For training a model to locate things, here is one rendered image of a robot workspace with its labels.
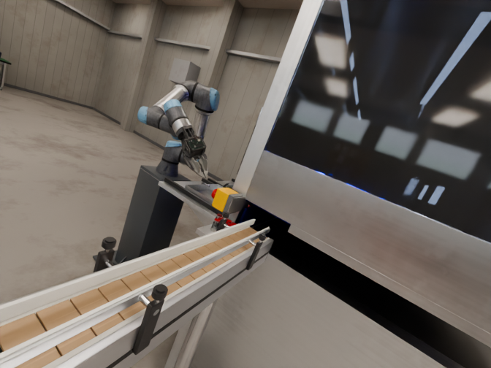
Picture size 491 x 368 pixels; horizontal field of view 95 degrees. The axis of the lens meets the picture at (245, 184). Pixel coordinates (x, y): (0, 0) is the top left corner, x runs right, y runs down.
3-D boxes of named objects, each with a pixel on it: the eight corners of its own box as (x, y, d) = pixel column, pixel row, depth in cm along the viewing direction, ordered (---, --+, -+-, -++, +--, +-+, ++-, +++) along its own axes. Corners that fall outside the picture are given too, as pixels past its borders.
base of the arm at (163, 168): (150, 167, 155) (155, 154, 153) (169, 169, 168) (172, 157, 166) (164, 176, 148) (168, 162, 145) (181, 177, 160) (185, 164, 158)
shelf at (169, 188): (289, 212, 150) (290, 209, 150) (234, 235, 89) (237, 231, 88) (233, 182, 171) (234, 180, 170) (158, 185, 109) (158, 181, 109)
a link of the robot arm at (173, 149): (165, 155, 161) (171, 137, 158) (183, 162, 162) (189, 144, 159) (158, 157, 149) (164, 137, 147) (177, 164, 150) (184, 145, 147)
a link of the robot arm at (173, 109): (180, 108, 102) (179, 95, 94) (190, 128, 99) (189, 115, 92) (164, 113, 100) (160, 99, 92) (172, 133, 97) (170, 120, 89)
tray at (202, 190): (264, 217, 116) (267, 211, 115) (239, 225, 93) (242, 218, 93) (215, 189, 131) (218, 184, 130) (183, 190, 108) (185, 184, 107)
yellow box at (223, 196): (237, 212, 84) (243, 195, 83) (226, 215, 78) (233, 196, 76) (221, 203, 87) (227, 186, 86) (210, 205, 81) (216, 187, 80)
